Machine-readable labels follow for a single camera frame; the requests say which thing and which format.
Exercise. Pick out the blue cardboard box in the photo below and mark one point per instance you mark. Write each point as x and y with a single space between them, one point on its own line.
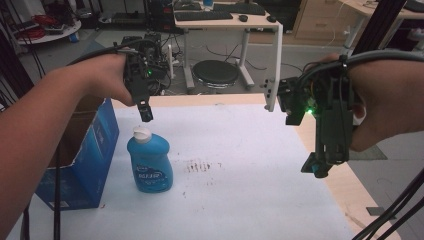
95 150

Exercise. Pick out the black thin pole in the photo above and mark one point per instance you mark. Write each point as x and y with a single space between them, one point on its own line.
57 193

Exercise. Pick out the round white table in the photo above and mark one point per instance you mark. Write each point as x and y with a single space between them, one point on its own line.
56 35

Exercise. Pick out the person's right hand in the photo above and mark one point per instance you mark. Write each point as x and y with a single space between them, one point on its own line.
383 103

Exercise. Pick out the black computer mouse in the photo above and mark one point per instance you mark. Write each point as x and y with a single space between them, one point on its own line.
243 18
271 19

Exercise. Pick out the white table sheet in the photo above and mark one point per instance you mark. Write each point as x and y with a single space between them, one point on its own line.
216 173

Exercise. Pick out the blue bottle with white cap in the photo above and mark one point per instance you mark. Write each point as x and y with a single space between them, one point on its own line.
150 163

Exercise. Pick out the black keyboard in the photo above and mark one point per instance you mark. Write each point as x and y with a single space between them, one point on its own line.
240 8
203 15

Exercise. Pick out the person's left hand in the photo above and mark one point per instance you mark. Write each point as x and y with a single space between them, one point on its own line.
103 78

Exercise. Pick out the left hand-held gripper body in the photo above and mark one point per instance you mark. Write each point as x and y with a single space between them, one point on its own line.
141 75

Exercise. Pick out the black round stool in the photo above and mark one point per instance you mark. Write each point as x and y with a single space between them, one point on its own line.
215 72

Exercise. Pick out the black metal stand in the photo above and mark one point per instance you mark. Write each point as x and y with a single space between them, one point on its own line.
380 23

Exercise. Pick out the white desk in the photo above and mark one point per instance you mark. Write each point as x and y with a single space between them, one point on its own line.
230 24

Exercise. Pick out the light wooden desk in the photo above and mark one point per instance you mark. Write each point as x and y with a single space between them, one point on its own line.
363 10

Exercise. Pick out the wooden cabinet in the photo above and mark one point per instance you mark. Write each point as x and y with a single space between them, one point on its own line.
320 20

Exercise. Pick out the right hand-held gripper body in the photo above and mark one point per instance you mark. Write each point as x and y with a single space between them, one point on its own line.
333 110

